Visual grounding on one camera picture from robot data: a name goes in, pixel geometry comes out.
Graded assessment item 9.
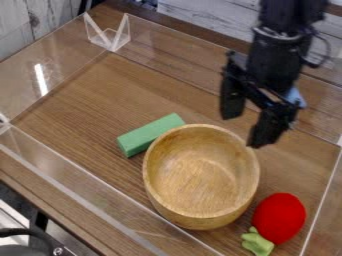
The wooden bowl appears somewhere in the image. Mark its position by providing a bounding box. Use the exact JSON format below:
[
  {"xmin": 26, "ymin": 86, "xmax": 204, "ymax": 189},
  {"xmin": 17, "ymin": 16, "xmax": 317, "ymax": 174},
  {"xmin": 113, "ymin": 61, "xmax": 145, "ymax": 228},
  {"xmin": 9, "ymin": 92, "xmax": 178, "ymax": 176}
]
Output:
[{"xmin": 142, "ymin": 124, "xmax": 261, "ymax": 230}]

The black table frame bracket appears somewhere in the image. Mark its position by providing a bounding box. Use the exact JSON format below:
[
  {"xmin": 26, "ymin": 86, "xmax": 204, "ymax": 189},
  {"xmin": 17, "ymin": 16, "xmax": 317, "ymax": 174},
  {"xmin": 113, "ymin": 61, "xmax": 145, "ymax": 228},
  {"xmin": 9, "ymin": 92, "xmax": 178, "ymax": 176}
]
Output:
[{"xmin": 27, "ymin": 209, "xmax": 79, "ymax": 256}]

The clear acrylic corner bracket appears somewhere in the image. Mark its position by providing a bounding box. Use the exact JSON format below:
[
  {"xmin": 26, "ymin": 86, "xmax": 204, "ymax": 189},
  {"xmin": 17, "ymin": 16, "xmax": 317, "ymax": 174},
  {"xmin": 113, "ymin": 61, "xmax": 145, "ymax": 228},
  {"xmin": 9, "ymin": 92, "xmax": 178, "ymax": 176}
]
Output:
[{"xmin": 83, "ymin": 13, "xmax": 131, "ymax": 52}]

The green foam block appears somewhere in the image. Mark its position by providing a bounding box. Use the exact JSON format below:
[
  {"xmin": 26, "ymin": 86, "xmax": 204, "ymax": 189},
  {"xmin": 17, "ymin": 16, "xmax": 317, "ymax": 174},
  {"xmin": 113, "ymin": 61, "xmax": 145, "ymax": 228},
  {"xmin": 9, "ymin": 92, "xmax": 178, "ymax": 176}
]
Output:
[{"xmin": 117, "ymin": 113, "xmax": 185, "ymax": 158}]

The red plush strawberry toy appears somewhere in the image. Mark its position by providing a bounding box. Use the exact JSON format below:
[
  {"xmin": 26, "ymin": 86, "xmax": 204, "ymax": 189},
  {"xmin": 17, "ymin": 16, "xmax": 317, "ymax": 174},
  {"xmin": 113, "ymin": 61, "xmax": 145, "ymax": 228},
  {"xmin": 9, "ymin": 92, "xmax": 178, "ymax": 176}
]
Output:
[{"xmin": 242, "ymin": 193, "xmax": 308, "ymax": 256}]

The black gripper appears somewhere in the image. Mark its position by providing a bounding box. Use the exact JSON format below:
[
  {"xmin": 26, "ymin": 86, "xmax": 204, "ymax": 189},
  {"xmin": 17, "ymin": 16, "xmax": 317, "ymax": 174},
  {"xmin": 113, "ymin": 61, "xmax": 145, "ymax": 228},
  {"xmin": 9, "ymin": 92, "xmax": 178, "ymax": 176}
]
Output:
[{"xmin": 221, "ymin": 26, "xmax": 313, "ymax": 149}]

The clear acrylic enclosure wall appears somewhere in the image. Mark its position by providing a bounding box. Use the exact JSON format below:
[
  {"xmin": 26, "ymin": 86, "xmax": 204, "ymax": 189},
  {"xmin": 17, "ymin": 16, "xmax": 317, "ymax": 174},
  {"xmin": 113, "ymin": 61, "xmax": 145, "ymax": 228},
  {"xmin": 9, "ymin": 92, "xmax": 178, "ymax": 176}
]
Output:
[{"xmin": 0, "ymin": 4, "xmax": 342, "ymax": 256}]

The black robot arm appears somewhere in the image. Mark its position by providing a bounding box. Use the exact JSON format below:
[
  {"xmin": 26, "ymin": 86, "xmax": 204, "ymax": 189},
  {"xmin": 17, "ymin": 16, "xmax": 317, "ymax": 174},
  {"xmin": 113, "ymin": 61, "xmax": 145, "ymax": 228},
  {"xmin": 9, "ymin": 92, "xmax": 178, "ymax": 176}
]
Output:
[{"xmin": 221, "ymin": 0, "xmax": 332, "ymax": 148}]

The black cable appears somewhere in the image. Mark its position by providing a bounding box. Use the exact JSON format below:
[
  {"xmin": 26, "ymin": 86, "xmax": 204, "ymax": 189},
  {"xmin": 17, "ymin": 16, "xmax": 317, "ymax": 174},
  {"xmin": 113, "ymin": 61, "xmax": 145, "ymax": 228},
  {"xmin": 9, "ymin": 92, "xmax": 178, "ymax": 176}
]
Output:
[{"xmin": 0, "ymin": 228, "xmax": 58, "ymax": 256}]

